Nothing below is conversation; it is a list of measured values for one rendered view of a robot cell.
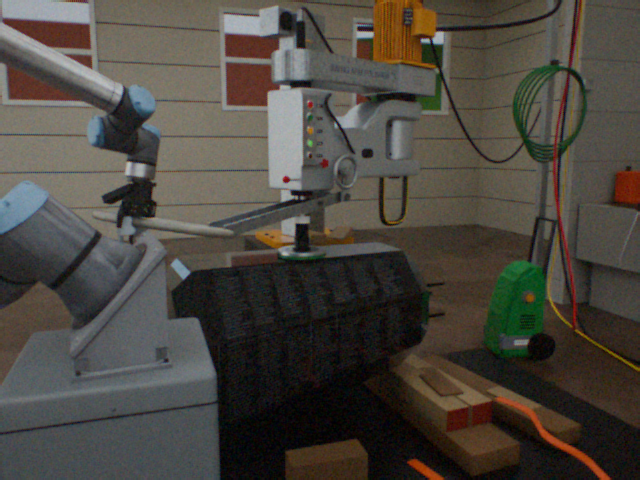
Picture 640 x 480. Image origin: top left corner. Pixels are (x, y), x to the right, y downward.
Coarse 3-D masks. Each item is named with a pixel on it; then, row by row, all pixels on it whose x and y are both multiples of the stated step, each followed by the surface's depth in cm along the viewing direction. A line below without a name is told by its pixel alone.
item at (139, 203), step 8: (136, 184) 169; (144, 184) 167; (152, 184) 168; (136, 192) 169; (144, 192) 167; (128, 200) 167; (136, 200) 166; (144, 200) 166; (152, 200) 170; (128, 208) 168; (136, 208) 167; (144, 208) 168; (152, 208) 171; (136, 216) 167; (144, 216) 169; (152, 216) 172
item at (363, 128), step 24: (336, 120) 230; (360, 120) 253; (384, 120) 256; (408, 120) 275; (336, 144) 235; (360, 144) 246; (384, 144) 258; (360, 168) 248; (384, 168) 260; (408, 168) 274
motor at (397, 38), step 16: (384, 0) 263; (400, 0) 258; (416, 0) 263; (384, 16) 262; (400, 16) 259; (416, 16) 259; (432, 16) 262; (384, 32) 263; (400, 32) 260; (416, 32) 260; (432, 32) 263; (384, 48) 264; (400, 48) 262; (416, 48) 264; (416, 64) 262; (432, 64) 273
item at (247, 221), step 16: (320, 192) 253; (336, 192) 246; (272, 208) 233; (288, 208) 225; (304, 208) 232; (320, 208) 239; (208, 224) 212; (224, 224) 217; (240, 224) 209; (256, 224) 214
